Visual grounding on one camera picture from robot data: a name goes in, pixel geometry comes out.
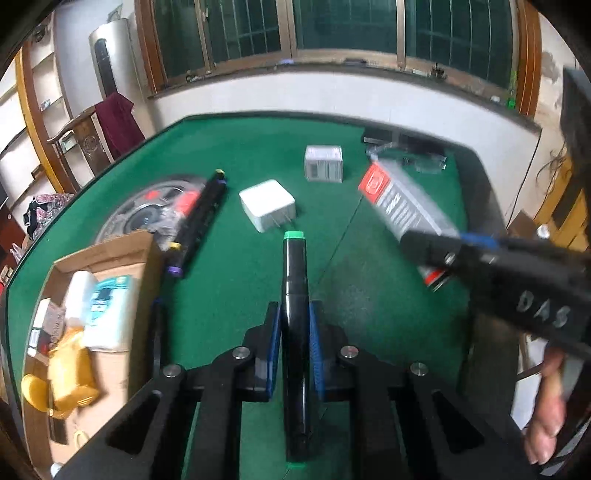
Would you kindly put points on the dark wooden chair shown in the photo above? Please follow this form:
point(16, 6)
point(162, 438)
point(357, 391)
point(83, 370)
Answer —
point(87, 143)

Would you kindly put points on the wooden display shelf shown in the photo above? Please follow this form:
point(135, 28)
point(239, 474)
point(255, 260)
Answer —
point(41, 92)

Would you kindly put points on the maroon cloth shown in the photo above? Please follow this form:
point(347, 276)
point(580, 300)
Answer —
point(120, 124)

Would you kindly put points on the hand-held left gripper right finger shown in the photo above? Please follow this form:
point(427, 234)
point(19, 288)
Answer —
point(316, 350)

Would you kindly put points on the person's right hand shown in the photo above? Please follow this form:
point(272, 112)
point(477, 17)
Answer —
point(549, 415)

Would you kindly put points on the standing air conditioner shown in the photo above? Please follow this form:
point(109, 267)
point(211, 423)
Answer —
point(108, 55)

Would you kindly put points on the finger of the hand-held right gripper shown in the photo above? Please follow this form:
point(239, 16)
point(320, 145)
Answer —
point(429, 249)

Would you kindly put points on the red and grey box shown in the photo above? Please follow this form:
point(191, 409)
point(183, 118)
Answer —
point(401, 203)

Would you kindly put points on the green felt black-rimmed table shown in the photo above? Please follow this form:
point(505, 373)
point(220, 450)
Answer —
point(231, 277)

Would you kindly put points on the black marker pack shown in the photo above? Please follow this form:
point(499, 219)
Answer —
point(198, 221)

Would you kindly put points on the white pill bottle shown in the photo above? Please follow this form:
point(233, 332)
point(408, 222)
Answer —
point(78, 295)

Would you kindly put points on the teal tissue pack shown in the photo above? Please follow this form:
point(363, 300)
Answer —
point(111, 314)

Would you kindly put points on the yellow snack packet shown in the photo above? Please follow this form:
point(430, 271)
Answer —
point(69, 369)

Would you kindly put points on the brown cardboard box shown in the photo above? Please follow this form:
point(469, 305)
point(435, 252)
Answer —
point(115, 364)

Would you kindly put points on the clear plastic case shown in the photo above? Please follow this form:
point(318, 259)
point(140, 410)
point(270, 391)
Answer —
point(415, 159)

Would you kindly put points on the white barcode medicine box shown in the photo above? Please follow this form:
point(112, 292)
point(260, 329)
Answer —
point(44, 314)

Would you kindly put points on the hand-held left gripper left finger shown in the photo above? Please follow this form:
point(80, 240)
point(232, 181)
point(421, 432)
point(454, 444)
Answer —
point(273, 350)

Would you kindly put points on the yellow round lid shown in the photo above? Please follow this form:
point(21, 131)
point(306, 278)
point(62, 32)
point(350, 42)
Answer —
point(34, 392)

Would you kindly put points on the green barred window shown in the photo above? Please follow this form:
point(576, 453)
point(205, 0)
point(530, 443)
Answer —
point(346, 27)

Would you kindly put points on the floral fabric bag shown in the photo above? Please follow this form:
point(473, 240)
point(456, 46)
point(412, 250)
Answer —
point(46, 214)

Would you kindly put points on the green bottle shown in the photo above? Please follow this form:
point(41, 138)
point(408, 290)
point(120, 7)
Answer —
point(512, 92)

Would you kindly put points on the small white grey box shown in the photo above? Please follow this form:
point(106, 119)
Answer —
point(323, 164)

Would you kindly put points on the white charger adapter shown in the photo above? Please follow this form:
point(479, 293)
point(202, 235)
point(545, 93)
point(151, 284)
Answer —
point(265, 201)

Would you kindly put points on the black green-capped marker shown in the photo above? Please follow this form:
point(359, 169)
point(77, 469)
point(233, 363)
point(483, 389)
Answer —
point(295, 300)

